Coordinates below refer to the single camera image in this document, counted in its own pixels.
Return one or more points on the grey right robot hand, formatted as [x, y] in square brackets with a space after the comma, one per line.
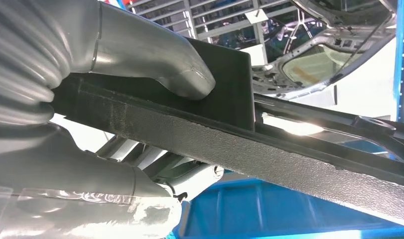
[139, 49]

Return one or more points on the blue metal shelf rack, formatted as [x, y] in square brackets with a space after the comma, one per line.
[287, 214]

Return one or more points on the grey metal background shelving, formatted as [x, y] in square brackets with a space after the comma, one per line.
[221, 19]

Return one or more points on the white hanging sign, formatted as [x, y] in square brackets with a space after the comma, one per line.
[256, 16]

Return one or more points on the white car body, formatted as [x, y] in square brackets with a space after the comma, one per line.
[320, 62]

